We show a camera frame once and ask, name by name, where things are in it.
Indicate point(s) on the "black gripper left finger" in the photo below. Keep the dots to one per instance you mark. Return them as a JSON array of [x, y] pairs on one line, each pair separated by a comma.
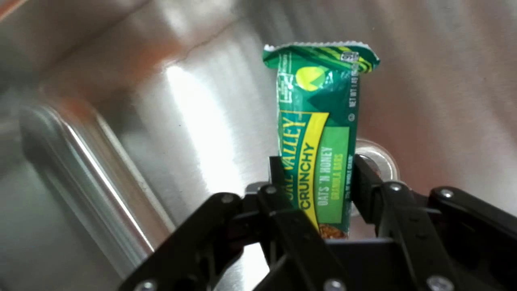
[[216, 236]]

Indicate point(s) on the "green granola snack bar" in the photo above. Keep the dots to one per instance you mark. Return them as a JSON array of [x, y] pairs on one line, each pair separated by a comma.
[[318, 139]]

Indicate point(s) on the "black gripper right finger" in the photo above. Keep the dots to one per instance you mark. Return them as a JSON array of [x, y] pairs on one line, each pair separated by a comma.
[[431, 231]]

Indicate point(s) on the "metal sink drain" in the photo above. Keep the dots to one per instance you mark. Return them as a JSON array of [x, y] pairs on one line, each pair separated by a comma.
[[381, 155]]

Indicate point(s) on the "stainless steel sink basin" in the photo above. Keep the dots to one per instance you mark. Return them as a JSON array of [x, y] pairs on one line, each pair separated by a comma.
[[135, 134]]

